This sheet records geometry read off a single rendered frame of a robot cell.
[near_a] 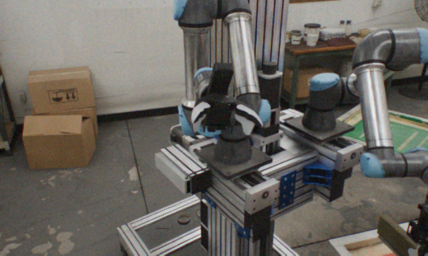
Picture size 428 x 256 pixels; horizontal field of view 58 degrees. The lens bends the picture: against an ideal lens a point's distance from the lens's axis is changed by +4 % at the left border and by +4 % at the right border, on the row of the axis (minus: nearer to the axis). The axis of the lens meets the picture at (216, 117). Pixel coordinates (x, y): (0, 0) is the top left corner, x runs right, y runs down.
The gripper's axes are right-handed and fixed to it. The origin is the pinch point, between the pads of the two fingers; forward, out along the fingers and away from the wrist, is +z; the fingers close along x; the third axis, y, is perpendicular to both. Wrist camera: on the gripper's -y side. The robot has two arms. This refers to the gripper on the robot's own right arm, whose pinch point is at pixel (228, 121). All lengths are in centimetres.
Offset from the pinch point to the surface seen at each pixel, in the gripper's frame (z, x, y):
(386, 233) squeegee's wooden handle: -23, -67, 49
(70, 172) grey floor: -258, 79, 181
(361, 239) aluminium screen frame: -32, -66, 60
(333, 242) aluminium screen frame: -32, -56, 62
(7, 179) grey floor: -256, 131, 188
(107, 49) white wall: -371, 58, 86
